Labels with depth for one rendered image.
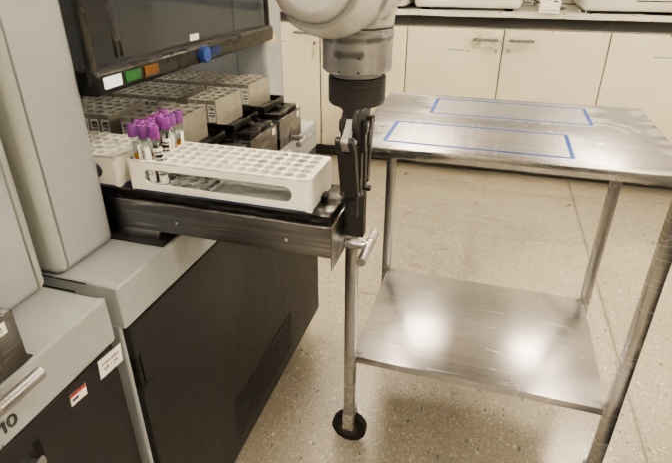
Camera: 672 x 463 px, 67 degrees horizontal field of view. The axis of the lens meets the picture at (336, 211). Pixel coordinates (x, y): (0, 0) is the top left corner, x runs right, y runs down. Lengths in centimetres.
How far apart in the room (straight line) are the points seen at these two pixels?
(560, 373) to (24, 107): 117
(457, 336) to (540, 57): 194
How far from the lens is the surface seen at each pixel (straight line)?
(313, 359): 167
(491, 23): 299
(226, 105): 111
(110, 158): 85
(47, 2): 76
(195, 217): 78
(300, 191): 70
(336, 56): 64
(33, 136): 74
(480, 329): 139
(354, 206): 72
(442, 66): 299
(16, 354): 66
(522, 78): 299
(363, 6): 44
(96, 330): 74
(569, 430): 161
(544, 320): 147
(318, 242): 70
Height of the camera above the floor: 113
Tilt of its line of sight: 26 degrees down
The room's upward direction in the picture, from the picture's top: straight up
